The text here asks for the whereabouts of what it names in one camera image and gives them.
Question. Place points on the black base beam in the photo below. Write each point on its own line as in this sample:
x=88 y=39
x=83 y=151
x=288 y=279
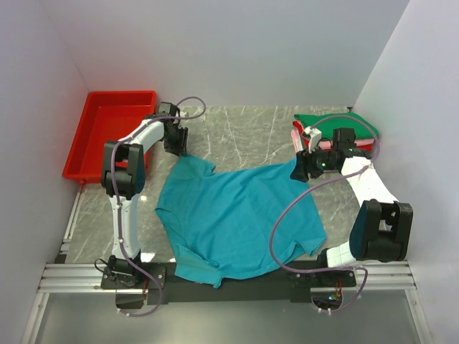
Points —
x=277 y=285

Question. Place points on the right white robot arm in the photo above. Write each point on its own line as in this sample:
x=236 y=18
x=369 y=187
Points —
x=381 y=231

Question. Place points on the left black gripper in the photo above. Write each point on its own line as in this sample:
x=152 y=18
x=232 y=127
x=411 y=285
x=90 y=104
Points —
x=176 y=138

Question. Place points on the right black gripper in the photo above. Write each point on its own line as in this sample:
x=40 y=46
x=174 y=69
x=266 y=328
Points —
x=307 y=165

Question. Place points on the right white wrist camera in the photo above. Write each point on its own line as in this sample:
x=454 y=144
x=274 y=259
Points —
x=314 y=137

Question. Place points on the aluminium frame rail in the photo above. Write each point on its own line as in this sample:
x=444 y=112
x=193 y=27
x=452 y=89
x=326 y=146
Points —
x=60 y=277

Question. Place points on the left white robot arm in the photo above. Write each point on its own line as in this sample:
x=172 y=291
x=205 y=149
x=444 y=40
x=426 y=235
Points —
x=123 y=178

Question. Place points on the teal t shirt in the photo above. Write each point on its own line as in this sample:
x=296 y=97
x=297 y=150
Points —
x=223 y=224

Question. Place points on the red folded t shirt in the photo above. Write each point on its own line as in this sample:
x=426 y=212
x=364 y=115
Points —
x=297 y=124

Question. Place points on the green folded t shirt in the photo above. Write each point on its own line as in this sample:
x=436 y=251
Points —
x=329 y=126

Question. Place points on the red plastic bin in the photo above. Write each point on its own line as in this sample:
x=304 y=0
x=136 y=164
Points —
x=105 y=116

